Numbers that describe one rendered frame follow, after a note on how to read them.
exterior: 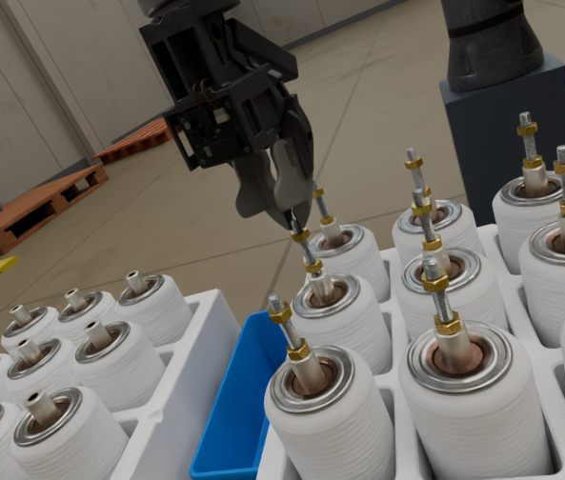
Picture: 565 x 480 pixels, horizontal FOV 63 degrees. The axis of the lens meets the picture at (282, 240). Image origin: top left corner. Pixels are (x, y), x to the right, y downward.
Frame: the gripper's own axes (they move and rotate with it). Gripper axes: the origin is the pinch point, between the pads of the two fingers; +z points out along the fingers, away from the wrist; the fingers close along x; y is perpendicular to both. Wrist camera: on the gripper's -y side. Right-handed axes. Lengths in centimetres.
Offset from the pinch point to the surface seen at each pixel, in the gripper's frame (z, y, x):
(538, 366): 17.0, 3.2, 18.9
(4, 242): 30, -97, -248
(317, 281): 7.2, 1.7, 0.4
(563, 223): 7.3, -4.1, 22.2
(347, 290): 9.6, 0.4, 2.5
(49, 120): -21, -261, -374
